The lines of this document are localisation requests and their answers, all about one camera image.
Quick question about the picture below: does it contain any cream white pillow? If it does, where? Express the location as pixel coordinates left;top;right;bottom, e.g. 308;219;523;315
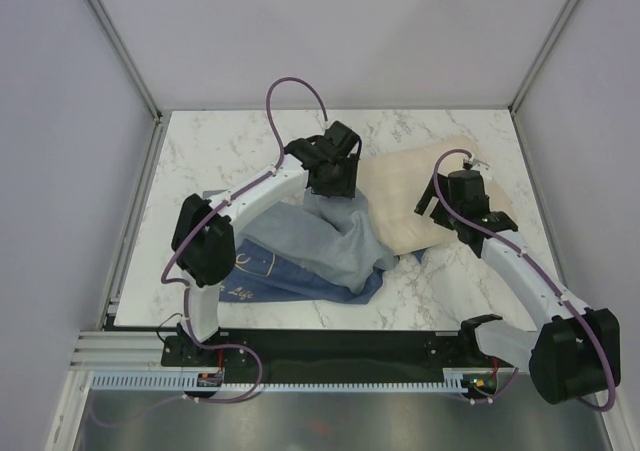
355;135;514;255

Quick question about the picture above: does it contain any blue denim pillowcase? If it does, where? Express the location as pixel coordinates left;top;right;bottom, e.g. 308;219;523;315
220;191;399;305

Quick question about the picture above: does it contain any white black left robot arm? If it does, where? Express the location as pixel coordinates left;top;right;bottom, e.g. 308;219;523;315
161;121;362;365

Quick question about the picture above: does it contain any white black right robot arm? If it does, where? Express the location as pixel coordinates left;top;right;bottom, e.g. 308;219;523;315
414;169;621;412

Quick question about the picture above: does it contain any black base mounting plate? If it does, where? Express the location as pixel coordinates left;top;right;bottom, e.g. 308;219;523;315
161;328;494;381

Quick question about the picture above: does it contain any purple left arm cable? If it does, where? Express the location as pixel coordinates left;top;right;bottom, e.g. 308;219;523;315
92;76;329;428

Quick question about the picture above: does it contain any white slotted cable duct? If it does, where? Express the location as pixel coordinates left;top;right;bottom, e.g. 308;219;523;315
91;370;496;394

